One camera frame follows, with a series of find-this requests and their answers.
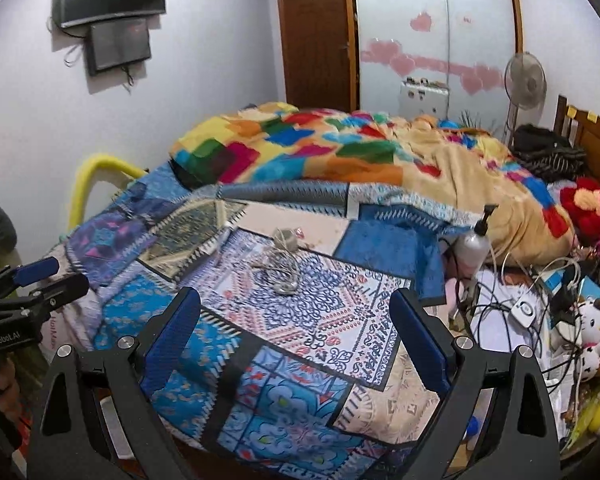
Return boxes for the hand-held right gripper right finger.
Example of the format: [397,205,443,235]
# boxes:
[389,287,564,480]

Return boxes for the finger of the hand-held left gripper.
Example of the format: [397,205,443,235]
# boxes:
[0,256,61,301]
[0,272,90,323]

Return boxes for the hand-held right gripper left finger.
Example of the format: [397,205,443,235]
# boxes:
[27,287,203,480]

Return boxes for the white charger cable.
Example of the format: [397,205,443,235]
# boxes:
[252,227,304,296]

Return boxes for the person's left hand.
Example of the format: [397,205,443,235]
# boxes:
[0,367,22,411]

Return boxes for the white bag with red print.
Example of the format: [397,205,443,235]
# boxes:
[39,310,67,352]

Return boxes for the white pump bottle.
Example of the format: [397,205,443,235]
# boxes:
[452,204,498,279]

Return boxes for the blue patchwork bed cover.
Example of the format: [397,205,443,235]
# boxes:
[62,160,476,461]

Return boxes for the white cat plush toy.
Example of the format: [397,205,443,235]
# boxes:
[575,297,600,377]

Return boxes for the colourful patch fleece blanket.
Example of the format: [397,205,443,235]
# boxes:
[169,101,578,253]

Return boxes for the blue flat box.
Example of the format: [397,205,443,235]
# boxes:
[577,275,600,312]

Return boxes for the yellow soft toy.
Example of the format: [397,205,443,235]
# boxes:
[575,387,600,434]

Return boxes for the red plush toy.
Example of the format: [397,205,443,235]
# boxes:
[560,176,600,239]

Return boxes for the black striped clothing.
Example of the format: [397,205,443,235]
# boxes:
[510,124,588,181]

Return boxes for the small white cabinet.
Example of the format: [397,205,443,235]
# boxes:
[399,77,451,121]

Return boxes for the brown wooden headboard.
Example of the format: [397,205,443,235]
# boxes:
[552,94,600,191]

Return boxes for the standing electric fan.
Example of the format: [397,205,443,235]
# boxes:
[500,51,547,141]

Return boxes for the brown wooden door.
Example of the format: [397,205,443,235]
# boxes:
[276,0,357,113]

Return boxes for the wardrobe with heart stickers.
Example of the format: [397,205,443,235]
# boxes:
[350,0,523,131]

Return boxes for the tangle of charging cables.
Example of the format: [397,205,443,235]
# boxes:
[450,250,587,361]

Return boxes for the white power adapter with cables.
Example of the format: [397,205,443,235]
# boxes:
[510,297,537,329]

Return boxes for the yellow foam bed rail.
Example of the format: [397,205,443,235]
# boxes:
[67,155,148,234]

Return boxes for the black looped wall cable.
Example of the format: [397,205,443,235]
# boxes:
[62,42,86,67]

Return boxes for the small black wall monitor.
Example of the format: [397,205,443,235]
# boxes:
[84,17,152,77]

